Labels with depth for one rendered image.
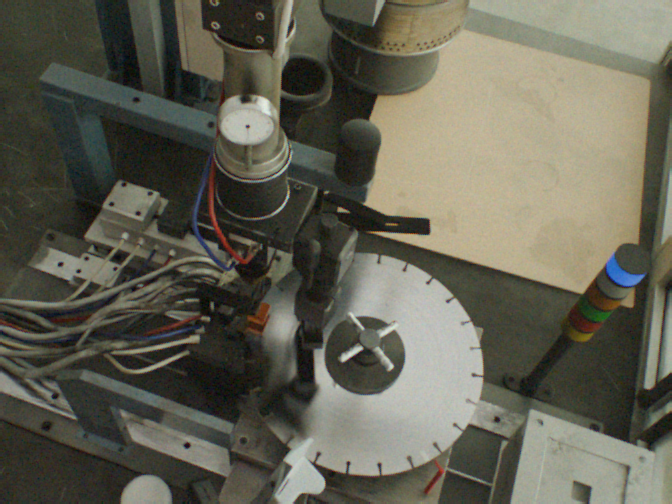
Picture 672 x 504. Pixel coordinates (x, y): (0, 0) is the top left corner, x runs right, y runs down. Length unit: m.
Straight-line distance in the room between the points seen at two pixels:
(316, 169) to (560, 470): 0.54
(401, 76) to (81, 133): 0.65
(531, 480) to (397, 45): 0.81
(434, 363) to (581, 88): 0.87
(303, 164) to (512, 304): 0.49
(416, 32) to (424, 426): 0.74
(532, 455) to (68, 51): 1.20
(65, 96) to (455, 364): 0.70
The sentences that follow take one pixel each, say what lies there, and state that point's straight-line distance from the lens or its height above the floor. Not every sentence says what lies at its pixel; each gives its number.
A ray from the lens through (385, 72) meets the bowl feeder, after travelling 1.55.
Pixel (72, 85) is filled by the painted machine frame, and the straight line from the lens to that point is 1.21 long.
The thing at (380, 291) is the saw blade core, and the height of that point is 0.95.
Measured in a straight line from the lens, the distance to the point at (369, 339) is 1.00.
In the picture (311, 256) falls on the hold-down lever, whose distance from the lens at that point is 0.73.
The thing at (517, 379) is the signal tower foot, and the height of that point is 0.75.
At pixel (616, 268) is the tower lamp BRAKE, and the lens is 0.97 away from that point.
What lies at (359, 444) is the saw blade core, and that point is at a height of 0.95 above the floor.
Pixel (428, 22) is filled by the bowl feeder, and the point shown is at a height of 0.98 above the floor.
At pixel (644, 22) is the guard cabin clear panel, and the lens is 1.89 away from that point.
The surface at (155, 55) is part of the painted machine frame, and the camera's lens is 1.46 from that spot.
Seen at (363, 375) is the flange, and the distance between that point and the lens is 1.02.
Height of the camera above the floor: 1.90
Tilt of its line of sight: 58 degrees down
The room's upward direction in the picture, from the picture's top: 10 degrees clockwise
